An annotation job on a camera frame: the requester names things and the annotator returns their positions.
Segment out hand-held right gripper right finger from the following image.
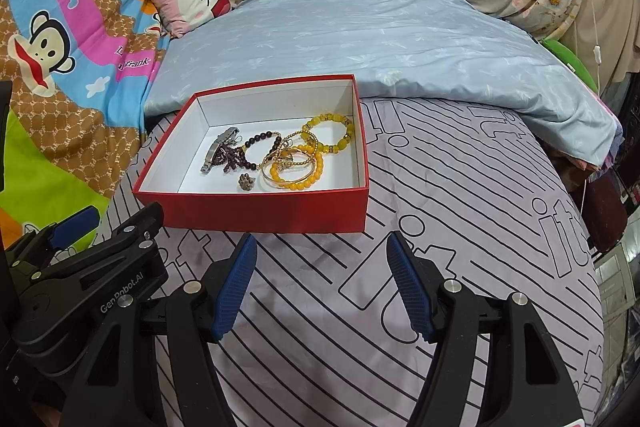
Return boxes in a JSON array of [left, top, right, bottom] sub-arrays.
[[386, 231, 583, 427]]

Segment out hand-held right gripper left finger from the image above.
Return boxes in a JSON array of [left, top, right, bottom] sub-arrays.
[[60, 232, 258, 427]]

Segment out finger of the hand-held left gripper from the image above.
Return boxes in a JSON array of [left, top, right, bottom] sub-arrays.
[[4, 206, 101, 270], [30, 202, 168, 294]]

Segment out red cardboard box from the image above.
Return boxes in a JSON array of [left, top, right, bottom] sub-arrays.
[[131, 74, 370, 234]]

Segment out silver metal watch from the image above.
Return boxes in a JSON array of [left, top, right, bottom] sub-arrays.
[[201, 127, 243, 175]]

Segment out gold bangle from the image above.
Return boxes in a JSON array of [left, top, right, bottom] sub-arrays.
[[262, 147, 317, 188]]

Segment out yellow bead bracelet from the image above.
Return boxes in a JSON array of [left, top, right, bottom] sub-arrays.
[[260, 142, 326, 190]]

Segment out gold bead bracelet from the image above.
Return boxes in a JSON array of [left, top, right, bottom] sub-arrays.
[[270, 132, 316, 168]]

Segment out dark purple bead bracelet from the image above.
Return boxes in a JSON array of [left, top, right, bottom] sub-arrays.
[[212, 132, 283, 172]]

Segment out pale yellow bracelet gold spacers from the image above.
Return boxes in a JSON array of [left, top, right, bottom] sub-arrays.
[[300, 112, 356, 154]]

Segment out grey black-lined bed sheet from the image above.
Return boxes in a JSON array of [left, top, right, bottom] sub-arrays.
[[95, 94, 608, 427]]

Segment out dark red cloth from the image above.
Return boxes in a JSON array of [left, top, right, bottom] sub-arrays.
[[582, 167, 626, 253]]

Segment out light blue quilt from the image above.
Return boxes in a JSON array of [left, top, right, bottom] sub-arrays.
[[144, 0, 623, 170]]

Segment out green plastic object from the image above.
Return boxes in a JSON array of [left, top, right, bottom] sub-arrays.
[[540, 38, 598, 92]]

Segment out beige curtain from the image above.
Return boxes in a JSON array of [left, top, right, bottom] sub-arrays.
[[575, 0, 640, 82]]

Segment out white cable with switch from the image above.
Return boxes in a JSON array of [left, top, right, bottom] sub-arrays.
[[585, 0, 608, 98]]

